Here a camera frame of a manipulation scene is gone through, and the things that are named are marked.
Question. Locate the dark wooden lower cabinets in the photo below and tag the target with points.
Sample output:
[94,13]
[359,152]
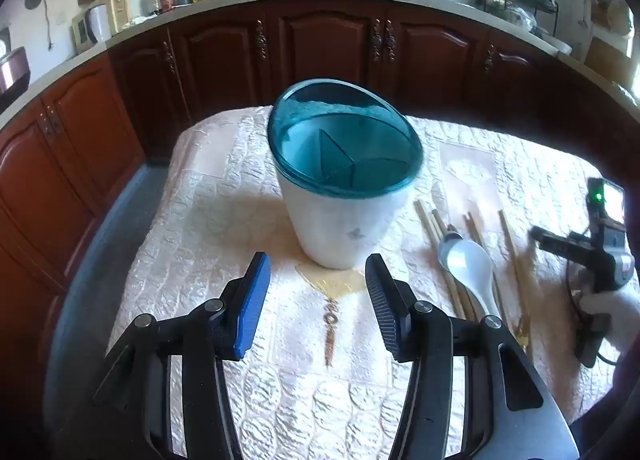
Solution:
[320,49]

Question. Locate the person's right hand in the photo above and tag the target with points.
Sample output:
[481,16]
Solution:
[622,312]

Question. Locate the maroon rice cooker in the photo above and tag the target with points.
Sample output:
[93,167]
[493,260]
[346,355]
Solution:
[12,69]

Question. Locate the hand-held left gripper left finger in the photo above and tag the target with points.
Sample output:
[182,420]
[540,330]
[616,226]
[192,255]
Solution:
[250,310]

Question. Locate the cream quilted tablecloth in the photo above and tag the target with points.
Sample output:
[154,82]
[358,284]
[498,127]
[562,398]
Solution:
[200,220]

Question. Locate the cream countertop appliance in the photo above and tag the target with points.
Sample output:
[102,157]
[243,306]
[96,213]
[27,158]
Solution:
[127,4]

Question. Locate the white utensil holder teal lid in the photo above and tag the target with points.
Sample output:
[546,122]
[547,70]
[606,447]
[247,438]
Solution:
[330,220]

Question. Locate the white electric kettle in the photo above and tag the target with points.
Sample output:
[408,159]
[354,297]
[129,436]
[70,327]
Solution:
[97,22]

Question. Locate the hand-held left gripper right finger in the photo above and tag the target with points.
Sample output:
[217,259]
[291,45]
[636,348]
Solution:
[382,310]

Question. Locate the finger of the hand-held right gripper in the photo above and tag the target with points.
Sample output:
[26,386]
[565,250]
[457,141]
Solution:
[557,240]

